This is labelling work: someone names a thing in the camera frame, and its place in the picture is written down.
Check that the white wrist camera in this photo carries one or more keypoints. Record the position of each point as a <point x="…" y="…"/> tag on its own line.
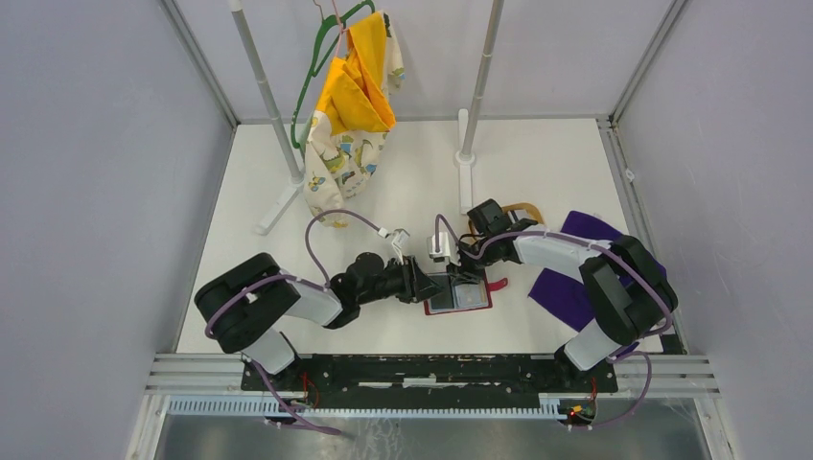
<point x="442" y="248"/>
<point x="397" y="239"/>

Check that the red leather card holder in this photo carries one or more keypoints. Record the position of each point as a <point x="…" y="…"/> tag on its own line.
<point x="491" y="287"/>

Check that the white toothed cable rail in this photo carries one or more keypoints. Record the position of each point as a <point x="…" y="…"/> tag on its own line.
<point x="263" y="406"/>

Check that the right grey stand pole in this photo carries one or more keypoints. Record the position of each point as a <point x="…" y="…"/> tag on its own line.
<point x="467" y="119"/>

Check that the tan oval card tray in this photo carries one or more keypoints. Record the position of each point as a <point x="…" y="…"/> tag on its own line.
<point x="524" y="211"/>

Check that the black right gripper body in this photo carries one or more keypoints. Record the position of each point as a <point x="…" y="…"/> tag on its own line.
<point x="473" y="268"/>

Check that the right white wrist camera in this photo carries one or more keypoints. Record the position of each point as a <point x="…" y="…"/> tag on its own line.
<point x="442" y="248"/>

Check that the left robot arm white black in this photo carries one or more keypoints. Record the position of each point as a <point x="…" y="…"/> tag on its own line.
<point x="241" y="306"/>

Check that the yellow cloth hanging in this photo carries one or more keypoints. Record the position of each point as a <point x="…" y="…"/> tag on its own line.
<point x="356" y="92"/>

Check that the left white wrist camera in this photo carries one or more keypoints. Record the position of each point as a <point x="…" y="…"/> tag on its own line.
<point x="397" y="239"/>

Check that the left grey stand pole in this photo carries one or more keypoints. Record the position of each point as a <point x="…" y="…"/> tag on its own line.
<point x="296" y="179"/>

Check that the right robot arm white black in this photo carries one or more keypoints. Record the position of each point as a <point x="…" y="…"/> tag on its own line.
<point x="532" y="243"/>

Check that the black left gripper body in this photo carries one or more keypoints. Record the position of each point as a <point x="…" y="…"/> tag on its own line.
<point x="398" y="282"/>

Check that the grey stand pole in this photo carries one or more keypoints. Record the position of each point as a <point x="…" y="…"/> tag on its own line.
<point x="467" y="119"/>
<point x="296" y="179"/>

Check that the purple cloth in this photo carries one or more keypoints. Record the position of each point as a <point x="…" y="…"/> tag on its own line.
<point x="565" y="292"/>

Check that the cream patterned fabric bag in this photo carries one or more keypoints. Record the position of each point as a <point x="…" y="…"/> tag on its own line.
<point x="339" y="167"/>

